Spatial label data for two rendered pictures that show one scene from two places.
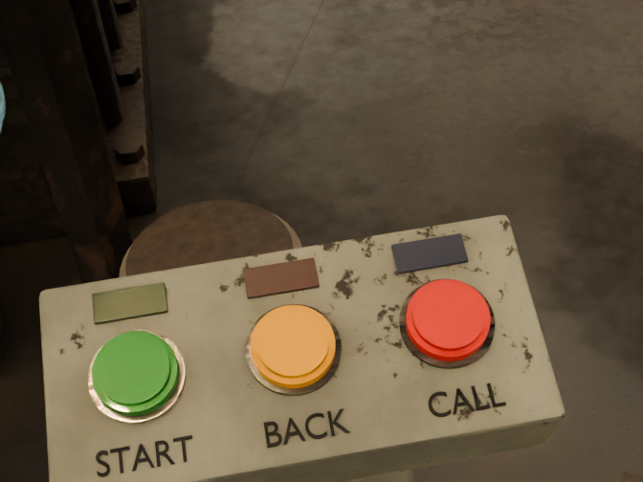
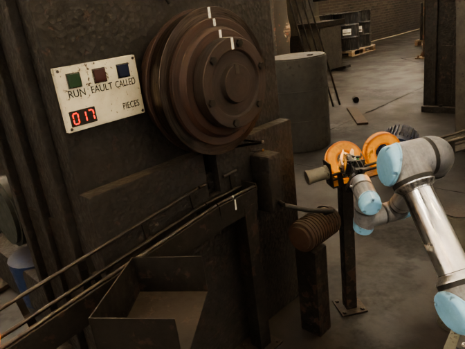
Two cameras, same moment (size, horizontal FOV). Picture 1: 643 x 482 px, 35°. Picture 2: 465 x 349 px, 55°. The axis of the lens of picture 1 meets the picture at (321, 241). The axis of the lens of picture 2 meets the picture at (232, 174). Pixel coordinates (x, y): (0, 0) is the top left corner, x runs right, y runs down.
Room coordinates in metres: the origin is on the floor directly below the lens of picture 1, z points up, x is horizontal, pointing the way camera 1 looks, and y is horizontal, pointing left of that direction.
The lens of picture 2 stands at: (-0.19, 1.65, 1.32)
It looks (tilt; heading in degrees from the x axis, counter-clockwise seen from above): 20 degrees down; 322
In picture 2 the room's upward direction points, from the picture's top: 7 degrees counter-clockwise
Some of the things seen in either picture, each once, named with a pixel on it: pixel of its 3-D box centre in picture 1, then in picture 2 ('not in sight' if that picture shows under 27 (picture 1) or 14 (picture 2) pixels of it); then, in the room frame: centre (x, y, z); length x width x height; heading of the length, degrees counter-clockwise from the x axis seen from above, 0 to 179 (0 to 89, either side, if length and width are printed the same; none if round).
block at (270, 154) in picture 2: not in sight; (267, 181); (1.03, 0.53, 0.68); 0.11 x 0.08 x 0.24; 5
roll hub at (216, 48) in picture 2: not in sight; (232, 83); (0.90, 0.75, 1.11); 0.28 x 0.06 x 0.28; 95
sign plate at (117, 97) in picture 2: not in sight; (102, 92); (1.08, 1.11, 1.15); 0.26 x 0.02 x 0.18; 95
